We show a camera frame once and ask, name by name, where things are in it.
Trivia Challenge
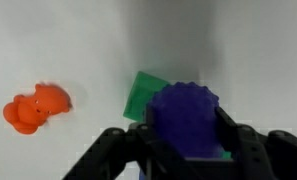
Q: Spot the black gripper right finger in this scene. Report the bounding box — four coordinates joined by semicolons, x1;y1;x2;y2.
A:
214;106;297;180

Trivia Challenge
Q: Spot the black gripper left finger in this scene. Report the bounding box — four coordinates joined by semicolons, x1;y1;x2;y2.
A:
61;108;189;180

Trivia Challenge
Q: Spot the purple spiky ball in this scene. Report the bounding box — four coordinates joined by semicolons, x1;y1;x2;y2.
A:
145;81;221;160

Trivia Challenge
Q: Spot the green block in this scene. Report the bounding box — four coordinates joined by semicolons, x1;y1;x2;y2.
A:
122;70;172;123

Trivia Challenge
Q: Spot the orange rubber animal toy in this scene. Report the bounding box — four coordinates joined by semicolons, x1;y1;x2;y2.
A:
2;82;73;136

